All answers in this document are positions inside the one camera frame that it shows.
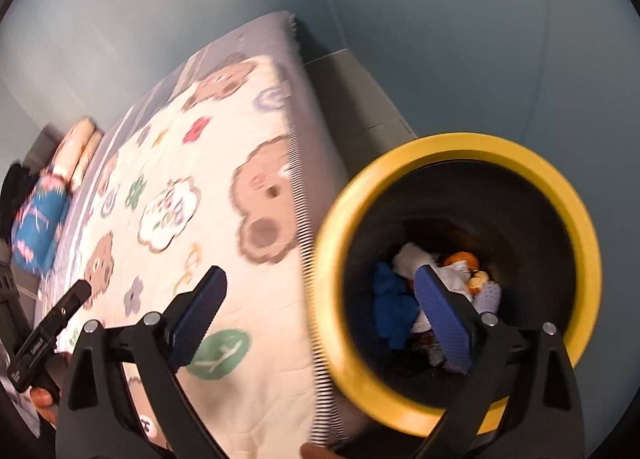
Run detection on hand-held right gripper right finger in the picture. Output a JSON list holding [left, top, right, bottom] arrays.
[[414, 264, 586, 459]]

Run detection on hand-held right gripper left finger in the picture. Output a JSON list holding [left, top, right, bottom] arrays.
[[55, 265, 228, 459]]

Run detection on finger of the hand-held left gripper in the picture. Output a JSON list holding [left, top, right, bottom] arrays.
[[32, 280, 93, 340]]

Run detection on white tissue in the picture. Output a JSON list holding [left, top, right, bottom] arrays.
[[391, 243, 436, 280], [440, 261, 473, 300]]

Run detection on orange peel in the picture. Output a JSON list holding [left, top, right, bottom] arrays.
[[447, 251, 478, 272]]

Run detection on black bin with yellow rim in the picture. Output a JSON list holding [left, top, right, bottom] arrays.
[[309, 133, 603, 440]]

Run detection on person's left hand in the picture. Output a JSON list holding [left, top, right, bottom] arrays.
[[30, 386, 60, 427]]

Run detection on blue floral folded quilt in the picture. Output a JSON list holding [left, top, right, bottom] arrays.
[[11, 169, 71, 275]]

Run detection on black clothes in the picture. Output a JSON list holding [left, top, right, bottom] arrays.
[[0, 163, 33, 240]]

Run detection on bear print blanket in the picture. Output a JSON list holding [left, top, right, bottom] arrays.
[[50, 55, 351, 450]]

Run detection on peach pillows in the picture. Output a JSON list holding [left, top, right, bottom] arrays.
[[52, 118, 103, 190]]

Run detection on grey headboard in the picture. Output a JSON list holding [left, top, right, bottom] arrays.
[[25, 126, 66, 170]]

